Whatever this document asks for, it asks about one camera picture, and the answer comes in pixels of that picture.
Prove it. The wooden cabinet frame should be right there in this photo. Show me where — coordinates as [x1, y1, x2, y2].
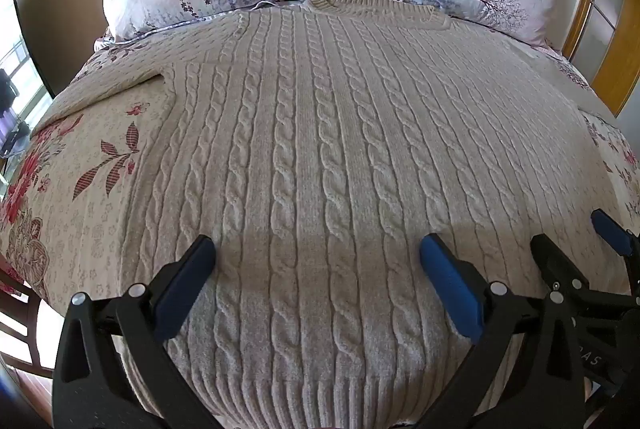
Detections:
[560, 0, 640, 117]

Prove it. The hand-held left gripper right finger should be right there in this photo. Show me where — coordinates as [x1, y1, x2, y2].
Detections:
[419, 233, 588, 429]

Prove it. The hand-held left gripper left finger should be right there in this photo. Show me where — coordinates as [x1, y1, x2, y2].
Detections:
[52, 235, 223, 429]

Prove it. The wooden chair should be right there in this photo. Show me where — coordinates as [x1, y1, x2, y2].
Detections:
[0, 254, 57, 381]

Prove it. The cream cable-knit sweater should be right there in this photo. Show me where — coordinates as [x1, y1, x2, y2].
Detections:
[50, 0, 636, 429]

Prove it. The bright window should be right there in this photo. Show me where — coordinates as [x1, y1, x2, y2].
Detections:
[0, 0, 56, 195]

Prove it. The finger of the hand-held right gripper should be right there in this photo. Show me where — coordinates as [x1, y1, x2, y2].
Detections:
[531, 233, 640, 312]
[591, 208, 640, 262]

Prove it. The floral bed sheet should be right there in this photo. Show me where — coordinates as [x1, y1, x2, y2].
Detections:
[0, 32, 640, 315]

